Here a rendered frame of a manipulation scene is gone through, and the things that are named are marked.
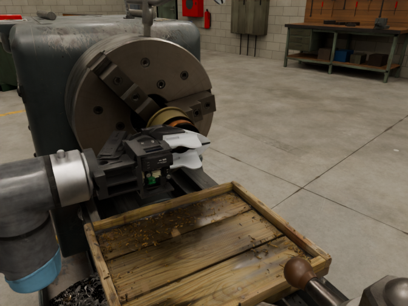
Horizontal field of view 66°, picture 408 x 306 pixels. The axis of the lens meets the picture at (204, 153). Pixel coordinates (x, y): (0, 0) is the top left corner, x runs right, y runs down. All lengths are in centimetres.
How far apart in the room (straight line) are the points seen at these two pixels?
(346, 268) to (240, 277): 144
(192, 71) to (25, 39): 35
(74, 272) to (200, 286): 64
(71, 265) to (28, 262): 65
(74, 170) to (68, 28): 43
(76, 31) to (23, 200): 46
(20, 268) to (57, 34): 49
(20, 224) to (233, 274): 33
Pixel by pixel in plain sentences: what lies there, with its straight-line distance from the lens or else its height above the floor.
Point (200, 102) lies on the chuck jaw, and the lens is 66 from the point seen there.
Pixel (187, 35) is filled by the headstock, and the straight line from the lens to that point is 88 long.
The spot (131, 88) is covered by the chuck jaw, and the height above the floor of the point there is 116.
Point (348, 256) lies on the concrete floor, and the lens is 205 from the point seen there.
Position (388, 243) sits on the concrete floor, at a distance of 225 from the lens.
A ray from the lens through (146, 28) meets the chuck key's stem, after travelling 70.
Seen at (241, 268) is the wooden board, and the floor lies 89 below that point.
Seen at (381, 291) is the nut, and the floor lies 117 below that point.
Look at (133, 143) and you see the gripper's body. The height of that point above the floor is 111.
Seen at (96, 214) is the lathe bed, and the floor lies 86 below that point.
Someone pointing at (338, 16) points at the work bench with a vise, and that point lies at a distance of 757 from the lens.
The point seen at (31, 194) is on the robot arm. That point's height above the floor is 108.
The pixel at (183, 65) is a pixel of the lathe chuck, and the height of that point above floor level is 118.
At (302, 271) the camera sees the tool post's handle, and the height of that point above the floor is 114.
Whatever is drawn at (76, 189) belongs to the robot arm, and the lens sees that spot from 46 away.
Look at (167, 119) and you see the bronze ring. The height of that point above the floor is 111.
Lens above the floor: 130
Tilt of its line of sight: 26 degrees down
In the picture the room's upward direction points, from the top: straight up
